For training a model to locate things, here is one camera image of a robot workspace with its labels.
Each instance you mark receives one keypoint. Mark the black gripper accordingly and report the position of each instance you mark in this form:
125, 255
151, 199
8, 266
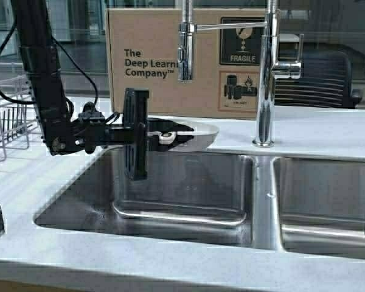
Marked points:
132, 134

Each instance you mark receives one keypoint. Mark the small white frying pan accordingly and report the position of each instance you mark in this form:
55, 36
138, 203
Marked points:
203, 134

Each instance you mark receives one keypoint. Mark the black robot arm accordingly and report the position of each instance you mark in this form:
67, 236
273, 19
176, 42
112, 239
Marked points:
41, 62

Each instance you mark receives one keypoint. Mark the left stainless sink basin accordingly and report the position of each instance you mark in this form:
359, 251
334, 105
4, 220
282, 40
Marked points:
197, 197

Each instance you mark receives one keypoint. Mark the stainless sink basin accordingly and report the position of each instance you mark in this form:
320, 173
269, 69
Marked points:
197, 197
321, 206

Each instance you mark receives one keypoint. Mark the brown cardboard box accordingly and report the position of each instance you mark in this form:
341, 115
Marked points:
219, 63

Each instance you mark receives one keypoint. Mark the chrome pull-down kitchen faucet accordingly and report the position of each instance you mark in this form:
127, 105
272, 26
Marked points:
271, 68

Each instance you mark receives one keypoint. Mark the black office chair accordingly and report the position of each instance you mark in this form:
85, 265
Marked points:
326, 82

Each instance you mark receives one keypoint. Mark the right stainless sink basin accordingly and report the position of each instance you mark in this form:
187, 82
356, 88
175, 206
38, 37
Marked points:
321, 206

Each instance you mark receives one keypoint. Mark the wire dish drying rack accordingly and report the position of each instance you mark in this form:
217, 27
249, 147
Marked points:
16, 125

